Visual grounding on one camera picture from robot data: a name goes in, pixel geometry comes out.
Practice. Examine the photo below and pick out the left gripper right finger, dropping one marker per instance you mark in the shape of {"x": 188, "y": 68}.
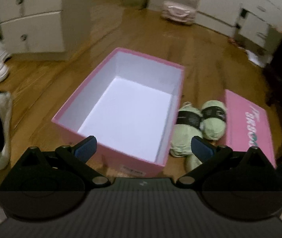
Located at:
{"x": 204, "y": 150}

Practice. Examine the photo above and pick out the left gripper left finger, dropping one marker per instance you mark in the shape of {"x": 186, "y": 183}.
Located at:
{"x": 82, "y": 151}

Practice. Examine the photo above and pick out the green yarn ball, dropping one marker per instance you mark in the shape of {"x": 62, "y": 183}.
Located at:
{"x": 213, "y": 119}
{"x": 188, "y": 124}

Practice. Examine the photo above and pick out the pink box lid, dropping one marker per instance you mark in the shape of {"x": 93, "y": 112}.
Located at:
{"x": 247, "y": 125}

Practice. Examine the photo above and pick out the pink shoe box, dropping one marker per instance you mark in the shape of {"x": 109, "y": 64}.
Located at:
{"x": 129, "y": 103}

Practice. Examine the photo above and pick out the white paper on floor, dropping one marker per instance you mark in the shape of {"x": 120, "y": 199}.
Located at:
{"x": 259, "y": 60}

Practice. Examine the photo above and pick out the white drawer cabinet left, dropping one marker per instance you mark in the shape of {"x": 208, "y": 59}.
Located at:
{"x": 44, "y": 29}

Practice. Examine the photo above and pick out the pink small suitcase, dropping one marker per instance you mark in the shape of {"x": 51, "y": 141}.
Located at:
{"x": 177, "y": 12}

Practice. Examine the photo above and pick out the white cabinet right wall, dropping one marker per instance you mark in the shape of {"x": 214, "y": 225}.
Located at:
{"x": 257, "y": 21}

